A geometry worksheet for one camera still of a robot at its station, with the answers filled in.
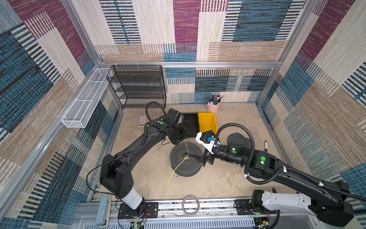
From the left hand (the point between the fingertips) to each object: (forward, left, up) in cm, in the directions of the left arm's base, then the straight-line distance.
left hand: (190, 133), depth 80 cm
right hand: (-14, -1, +13) cm, 19 cm away
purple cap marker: (+35, -17, -8) cm, 40 cm away
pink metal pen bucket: (+30, -19, -12) cm, 37 cm away
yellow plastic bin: (+25, -16, -22) cm, 37 cm away
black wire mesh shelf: (+44, +37, -1) cm, 58 cm away
